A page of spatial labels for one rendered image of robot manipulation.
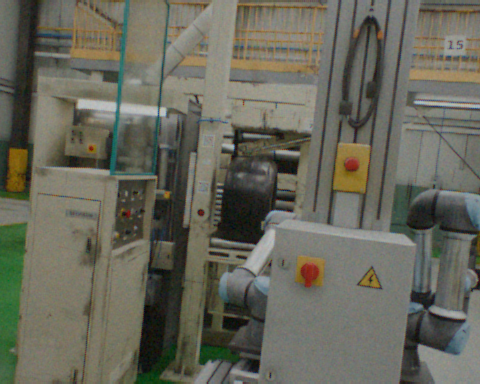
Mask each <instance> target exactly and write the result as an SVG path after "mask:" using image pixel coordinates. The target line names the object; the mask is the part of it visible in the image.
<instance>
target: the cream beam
mask: <svg viewBox="0 0 480 384"><path fill-rule="evenodd" d="M314 113H315V112H309V111H292V110H283V109H274V108H265V107H256V106H238V105H233V108H232V116H231V124H230V126H231V127H237V128H242V129H241V130H246V131H255V132H263V133H271V134H275V133H274V132H280V133H283V134H297V135H305V136H311V134H312V131H311V130H304V124H305V118H311V119H314Z"/></svg>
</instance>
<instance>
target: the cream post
mask: <svg viewBox="0 0 480 384"><path fill-rule="evenodd" d="M236 10H237V0H213V8H212V15H211V24H210V31H209V47H208V55H207V63H206V71H205V87H204V95H203V102H202V111H201V119H210V118H213V119H214V120H224V118H225V111H226V103H227V96H228V80H229V73H230V64H231V57H232V49H233V34H234V26H235V19H236ZM203 134H208V135H215V143H214V148H209V147H202V140H203ZM223 134H224V123H222V122H219V121H214V123H210V121H201V126H200V134H199V142H198V149H197V165H196V173H195V180H194V189H193V197H192V212H191V220H190V229H189V235H188V243H187V259H186V266H185V275H184V282H183V290H182V306H181V314H180V322H179V330H178V338H177V349H176V362H175V369H174V373H178V374H181V371H182V367H183V366H185V372H184V375H186V376H190V377H194V375H195V370H196V363H199V355H200V340H201V332H202V324H203V317H204V309H205V294H206V286H207V279H208V271H209V263H210V261H205V256H206V250H204V249H203V244H204V236H205V234H206V233H207V232H209V231H210V230H212V229H213V225H214V217H215V202H216V194H217V187H218V180H219V164H220V157H221V149H222V141H223ZM202 159H206V160H210V165H207V164H202ZM198 180H199V181H206V182H210V190H209V194H208V193H197V187H198ZM199 211H203V214H202V215H199V213H198V212H199Z"/></svg>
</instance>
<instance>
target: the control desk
mask: <svg viewBox="0 0 480 384"><path fill-rule="evenodd" d="M156 184H157V176H156V175H110V170H97V169H86V168H60V167H35V170H34V180H33V199H32V209H31V218H30V228H29V237H28V247H27V257H26V273H25V285H24V295H23V305H22V315H21V325H20V334H19V344H18V354H17V363H16V373H15V383H14V384H133V383H134V382H135V381H136V379H137V370H138V354H139V346H140V338H141V329H142V321H143V313H144V305H145V288H146V280H147V271H148V263H149V255H150V239H151V232H152V225H153V216H154V208H155V192H156Z"/></svg>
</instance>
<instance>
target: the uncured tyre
mask: <svg viewBox="0 0 480 384"><path fill-rule="evenodd" d="M277 188H278V167H277V165H276V164H275V163H274V161H273V160H272V159H269V158H268V157H252V156H245V155H242V156H237V157H236V158H234V159H233V161H231V162H230V163H229V166H228V170H227V173H226V176H225V180H224V189H223V194H222V201H221V213H220V225H221V231H222V234H223V235H224V237H225V239H229V240H235V241H242V242H247V243H259V242H260V239H262V238H263V236H264V235H265V229H263V230H261V221H265V219H266V217H267V216H268V215H269V213H270V212H271V211H275V204H276V197H277Z"/></svg>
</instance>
